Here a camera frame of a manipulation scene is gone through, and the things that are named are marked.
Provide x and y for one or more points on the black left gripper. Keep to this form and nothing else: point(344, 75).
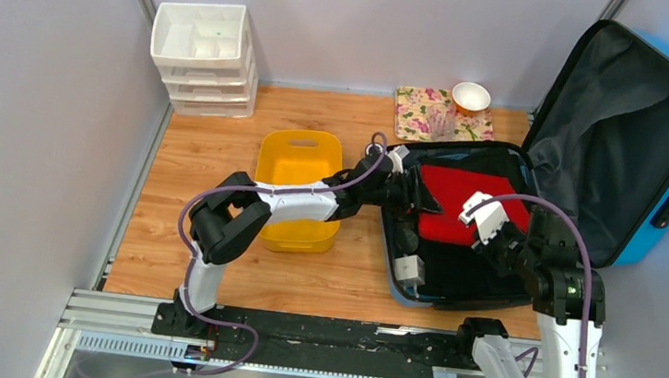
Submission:
point(420, 197)

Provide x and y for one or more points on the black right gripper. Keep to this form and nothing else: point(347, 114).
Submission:
point(486, 249)

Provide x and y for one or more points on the red cloth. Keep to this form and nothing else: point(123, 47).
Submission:
point(451, 188)

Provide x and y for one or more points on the yellow plastic basket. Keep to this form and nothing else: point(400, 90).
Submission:
point(295, 157)

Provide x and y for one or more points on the blue fish print suitcase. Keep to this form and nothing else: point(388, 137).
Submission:
point(598, 149)

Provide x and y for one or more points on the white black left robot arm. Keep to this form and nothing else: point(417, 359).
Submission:
point(219, 225)

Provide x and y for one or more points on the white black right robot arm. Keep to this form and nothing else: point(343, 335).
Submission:
point(567, 295)

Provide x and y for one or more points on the black round cap item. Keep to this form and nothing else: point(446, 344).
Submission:
point(407, 239)

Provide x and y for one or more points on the black folded garment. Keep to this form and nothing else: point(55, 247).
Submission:
point(456, 273)

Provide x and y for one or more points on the white square charger block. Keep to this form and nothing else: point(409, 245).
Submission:
point(409, 271)

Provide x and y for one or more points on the clear glass on tray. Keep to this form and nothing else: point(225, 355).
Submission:
point(440, 124)

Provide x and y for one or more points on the floral pattern tray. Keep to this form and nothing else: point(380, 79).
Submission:
point(411, 109)

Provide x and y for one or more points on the white plastic drawer unit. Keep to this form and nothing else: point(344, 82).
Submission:
point(205, 57)

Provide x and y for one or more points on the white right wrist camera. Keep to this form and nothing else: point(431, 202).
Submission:
point(488, 216)

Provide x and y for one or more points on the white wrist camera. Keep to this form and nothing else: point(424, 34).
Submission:
point(393, 161)
point(488, 216)

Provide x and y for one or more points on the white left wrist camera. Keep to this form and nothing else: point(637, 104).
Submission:
point(393, 161)

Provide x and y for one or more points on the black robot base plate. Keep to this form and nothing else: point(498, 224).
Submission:
point(308, 343)

